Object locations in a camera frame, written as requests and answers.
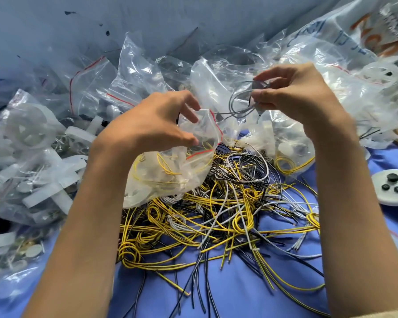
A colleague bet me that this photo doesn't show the person's right hand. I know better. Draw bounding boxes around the person's right hand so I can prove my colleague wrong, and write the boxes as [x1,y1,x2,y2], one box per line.
[251,62,356,139]

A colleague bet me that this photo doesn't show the person's left hand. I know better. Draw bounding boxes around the person's left hand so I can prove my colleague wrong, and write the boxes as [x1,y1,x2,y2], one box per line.
[91,90,201,161]

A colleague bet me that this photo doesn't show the grey black wire coil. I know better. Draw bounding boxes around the grey black wire coil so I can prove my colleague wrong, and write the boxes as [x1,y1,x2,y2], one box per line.
[218,79,273,120]

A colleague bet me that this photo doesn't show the clear red-strip zip bag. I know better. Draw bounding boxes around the clear red-strip zip bag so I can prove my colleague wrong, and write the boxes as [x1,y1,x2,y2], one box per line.
[123,109,223,209]

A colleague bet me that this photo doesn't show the person's right forearm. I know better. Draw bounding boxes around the person's right forearm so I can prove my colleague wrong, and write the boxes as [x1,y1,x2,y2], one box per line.
[304,127,398,318]

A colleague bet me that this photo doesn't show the person's left forearm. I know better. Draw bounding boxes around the person's left forearm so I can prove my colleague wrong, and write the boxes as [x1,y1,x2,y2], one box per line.
[23,142,138,318]

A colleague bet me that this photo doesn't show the heap of clear plastic bags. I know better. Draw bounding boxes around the heap of clear plastic bags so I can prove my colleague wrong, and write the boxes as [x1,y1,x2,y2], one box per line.
[36,31,398,177]

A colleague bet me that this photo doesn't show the grey-blue stained fabric sheet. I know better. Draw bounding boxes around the grey-blue stained fabric sheet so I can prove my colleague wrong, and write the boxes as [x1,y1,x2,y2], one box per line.
[0,0,344,83]

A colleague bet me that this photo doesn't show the large white printed plastic sack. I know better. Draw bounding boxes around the large white printed plastic sack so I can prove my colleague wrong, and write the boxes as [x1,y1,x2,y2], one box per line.
[279,0,398,68]

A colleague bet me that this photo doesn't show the heap of white-part filled bags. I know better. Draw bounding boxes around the heap of white-part filled bags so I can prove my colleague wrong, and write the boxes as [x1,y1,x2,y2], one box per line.
[0,89,123,300]

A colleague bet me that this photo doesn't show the white controller with black buttons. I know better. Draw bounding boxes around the white controller with black buttons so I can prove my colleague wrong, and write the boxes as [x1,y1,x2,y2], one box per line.
[371,169,398,209]

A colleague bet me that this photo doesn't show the pile of yellow black grey wires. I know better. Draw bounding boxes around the pile of yellow black grey wires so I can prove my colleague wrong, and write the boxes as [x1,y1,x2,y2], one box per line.
[118,142,330,318]

